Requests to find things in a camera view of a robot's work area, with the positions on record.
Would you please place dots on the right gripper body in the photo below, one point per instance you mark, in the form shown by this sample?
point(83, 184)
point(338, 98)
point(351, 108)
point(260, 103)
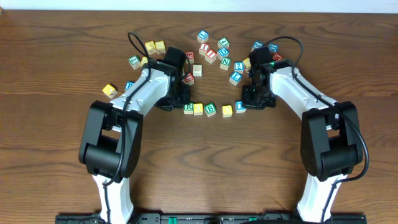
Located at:
point(254, 97)

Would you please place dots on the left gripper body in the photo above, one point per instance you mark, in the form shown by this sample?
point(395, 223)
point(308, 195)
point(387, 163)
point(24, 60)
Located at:
point(181, 97)

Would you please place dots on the green R block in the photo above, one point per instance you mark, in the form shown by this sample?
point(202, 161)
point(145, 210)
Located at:
point(188, 108)

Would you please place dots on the blue T block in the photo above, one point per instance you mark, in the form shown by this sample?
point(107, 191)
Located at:
point(239, 107)

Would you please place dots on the yellow O block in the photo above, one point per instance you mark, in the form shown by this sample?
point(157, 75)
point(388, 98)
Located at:
point(197, 109)

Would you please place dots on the green B block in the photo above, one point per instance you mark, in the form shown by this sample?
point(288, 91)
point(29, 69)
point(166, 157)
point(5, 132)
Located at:
point(210, 109)

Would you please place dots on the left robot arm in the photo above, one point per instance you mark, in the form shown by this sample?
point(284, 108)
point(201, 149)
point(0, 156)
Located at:
point(111, 142)

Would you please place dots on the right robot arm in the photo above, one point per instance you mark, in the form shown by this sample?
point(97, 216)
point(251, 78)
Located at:
point(330, 146)

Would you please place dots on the red U block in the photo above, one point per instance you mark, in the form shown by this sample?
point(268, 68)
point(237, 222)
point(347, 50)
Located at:
point(189, 79)

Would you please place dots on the blue L block lower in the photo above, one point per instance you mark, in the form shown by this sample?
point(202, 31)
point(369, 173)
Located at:
point(235, 78)

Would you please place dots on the blue l block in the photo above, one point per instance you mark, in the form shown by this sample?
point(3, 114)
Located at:
point(202, 36)
point(235, 78)

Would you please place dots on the white picture block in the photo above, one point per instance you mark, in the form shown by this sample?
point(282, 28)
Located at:
point(197, 70)

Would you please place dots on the blue 2 block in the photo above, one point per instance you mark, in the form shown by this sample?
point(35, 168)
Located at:
point(239, 67)

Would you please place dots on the red E block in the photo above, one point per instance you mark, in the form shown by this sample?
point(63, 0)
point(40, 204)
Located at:
point(190, 57)

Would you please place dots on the red M block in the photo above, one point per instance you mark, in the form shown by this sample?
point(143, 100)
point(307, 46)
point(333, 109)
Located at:
point(277, 57)

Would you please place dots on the green N block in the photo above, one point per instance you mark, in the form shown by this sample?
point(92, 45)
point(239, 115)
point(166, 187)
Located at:
point(225, 63)

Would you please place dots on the yellow block beside Z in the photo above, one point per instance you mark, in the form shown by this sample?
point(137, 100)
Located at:
point(144, 60)

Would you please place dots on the yellow S block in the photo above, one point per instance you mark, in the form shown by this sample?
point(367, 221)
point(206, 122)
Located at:
point(160, 47)

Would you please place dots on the red I block lower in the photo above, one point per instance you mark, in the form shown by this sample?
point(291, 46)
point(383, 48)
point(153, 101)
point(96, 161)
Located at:
point(210, 56)

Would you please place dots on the red i block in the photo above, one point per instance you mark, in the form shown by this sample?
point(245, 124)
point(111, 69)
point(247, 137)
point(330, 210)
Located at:
point(210, 56)
point(204, 47)

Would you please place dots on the blue P block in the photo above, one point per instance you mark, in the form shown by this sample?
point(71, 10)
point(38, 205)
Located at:
point(128, 85)

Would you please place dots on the blue D block right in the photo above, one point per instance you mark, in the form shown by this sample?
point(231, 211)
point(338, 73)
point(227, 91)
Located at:
point(273, 48)

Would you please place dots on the blue d block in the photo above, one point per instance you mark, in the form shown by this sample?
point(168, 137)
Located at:
point(222, 53)
point(273, 48)

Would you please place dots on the red I block upper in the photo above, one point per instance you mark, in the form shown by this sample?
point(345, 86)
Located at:
point(204, 47)

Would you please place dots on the blue 5 block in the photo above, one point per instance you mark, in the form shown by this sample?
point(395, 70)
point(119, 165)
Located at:
point(256, 45)

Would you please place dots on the blue D block centre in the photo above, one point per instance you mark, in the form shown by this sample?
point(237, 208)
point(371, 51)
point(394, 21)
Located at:
point(222, 53)

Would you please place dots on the green L block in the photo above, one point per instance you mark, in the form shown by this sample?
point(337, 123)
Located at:
point(135, 62)

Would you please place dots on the green 4 block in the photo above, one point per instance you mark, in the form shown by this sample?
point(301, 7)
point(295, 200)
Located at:
point(223, 43)

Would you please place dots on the blue L block top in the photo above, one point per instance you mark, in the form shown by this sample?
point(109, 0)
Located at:
point(202, 36)

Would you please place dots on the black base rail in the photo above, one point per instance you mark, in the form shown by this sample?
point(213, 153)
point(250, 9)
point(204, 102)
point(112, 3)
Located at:
point(155, 218)

